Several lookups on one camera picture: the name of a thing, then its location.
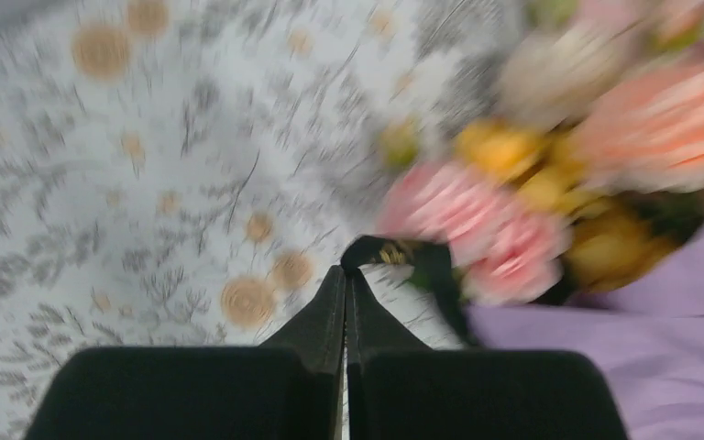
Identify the pink fake flower stem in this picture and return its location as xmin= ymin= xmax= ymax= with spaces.
xmin=571 ymin=60 xmax=704 ymax=193
xmin=376 ymin=161 xmax=570 ymax=306

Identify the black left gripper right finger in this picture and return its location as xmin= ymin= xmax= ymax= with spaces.
xmin=346 ymin=270 xmax=627 ymax=440

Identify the yellow fake flower stem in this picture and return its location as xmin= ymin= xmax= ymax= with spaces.
xmin=453 ymin=119 xmax=677 ymax=292

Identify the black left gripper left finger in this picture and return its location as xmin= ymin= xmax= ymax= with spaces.
xmin=26 ymin=266 xmax=346 ymax=440

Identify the white fake flower stem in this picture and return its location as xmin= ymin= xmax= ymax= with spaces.
xmin=495 ymin=25 xmax=634 ymax=130

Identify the pink purple wrapping paper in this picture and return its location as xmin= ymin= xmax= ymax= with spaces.
xmin=467 ymin=226 xmax=704 ymax=439

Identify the floral patterned table mat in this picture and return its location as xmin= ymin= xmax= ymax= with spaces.
xmin=0 ymin=1 xmax=523 ymax=439

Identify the black printed ribbon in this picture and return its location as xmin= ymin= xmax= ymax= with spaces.
xmin=340 ymin=236 xmax=479 ymax=347

